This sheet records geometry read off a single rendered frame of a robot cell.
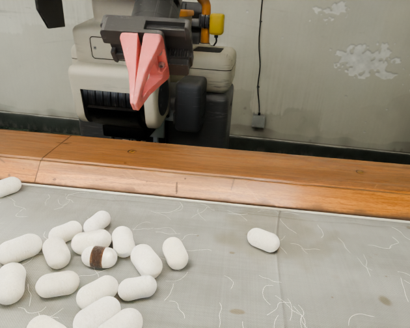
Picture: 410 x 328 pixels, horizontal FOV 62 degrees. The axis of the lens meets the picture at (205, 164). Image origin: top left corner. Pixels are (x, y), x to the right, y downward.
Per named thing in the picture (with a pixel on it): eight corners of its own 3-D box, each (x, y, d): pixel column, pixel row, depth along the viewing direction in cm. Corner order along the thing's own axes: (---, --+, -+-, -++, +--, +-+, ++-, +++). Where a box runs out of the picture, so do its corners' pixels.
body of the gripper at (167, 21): (188, 31, 37) (196, -16, 40) (97, 25, 38) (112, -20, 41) (192, 71, 43) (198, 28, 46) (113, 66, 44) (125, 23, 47)
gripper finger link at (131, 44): (174, 90, 33) (187, 21, 37) (103, 86, 34) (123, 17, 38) (181, 126, 40) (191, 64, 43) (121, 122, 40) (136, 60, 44)
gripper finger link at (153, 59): (150, 89, 34) (165, 20, 37) (81, 84, 34) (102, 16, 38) (160, 125, 40) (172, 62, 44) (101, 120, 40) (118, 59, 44)
